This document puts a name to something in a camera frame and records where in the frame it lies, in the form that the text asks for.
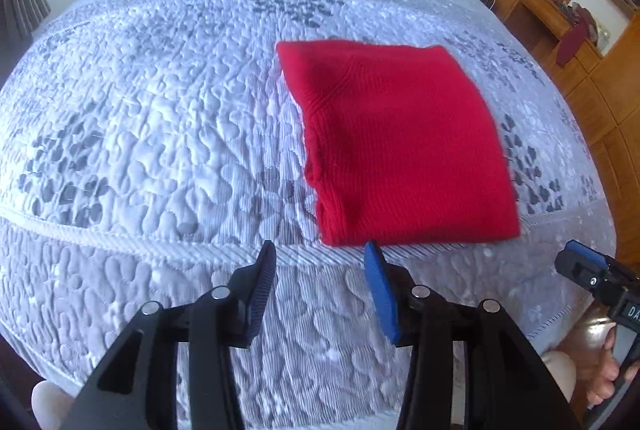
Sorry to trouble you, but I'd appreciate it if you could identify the striped beige curtain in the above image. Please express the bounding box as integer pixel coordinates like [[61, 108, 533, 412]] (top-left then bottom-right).
[[1, 0, 51, 47]]

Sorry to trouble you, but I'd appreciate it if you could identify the wooden desk cabinet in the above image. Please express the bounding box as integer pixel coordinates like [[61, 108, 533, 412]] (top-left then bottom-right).
[[490, 0, 640, 269]]

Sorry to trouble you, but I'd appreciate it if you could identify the red knit sweater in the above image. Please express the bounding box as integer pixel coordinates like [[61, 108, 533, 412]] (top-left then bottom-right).
[[277, 40, 520, 246]]

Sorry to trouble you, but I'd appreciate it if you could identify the right hand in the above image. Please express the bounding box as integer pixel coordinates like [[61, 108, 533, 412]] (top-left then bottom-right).
[[587, 326, 620, 405]]

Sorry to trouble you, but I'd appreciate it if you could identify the white grey quilted bedspread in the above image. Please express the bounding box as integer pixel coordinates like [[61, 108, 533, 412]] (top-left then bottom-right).
[[1, 0, 616, 429]]

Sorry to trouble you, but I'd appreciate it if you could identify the dark red cloth on desk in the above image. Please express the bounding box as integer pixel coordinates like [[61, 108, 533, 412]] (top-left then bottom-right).
[[555, 4, 598, 68]]

